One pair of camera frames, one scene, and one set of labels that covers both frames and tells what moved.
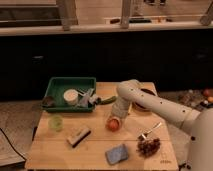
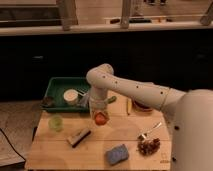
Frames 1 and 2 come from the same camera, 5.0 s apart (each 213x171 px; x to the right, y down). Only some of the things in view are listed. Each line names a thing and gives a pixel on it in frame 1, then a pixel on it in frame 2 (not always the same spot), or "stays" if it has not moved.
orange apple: (112, 125) → (100, 118)
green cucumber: (108, 100) stays
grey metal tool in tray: (87, 100) stays
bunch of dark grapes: (148, 147) stays
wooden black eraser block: (78, 137) stays
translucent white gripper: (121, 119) → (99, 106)
